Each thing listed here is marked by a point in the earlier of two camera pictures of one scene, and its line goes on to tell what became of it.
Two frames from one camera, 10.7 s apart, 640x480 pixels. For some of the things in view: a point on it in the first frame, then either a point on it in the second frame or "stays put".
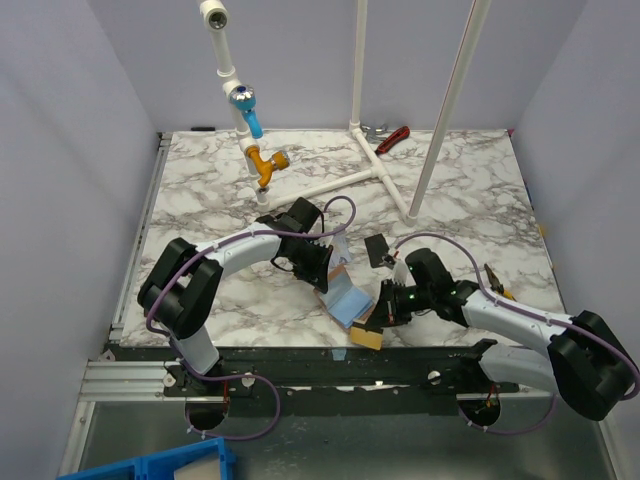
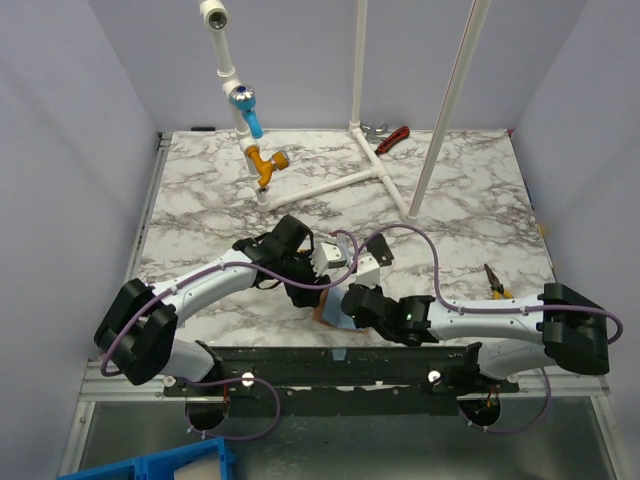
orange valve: [266, 168] stays put
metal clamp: [380, 132] stays put
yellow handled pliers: [497, 286] stays put
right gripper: [385, 304] -> [355, 298]
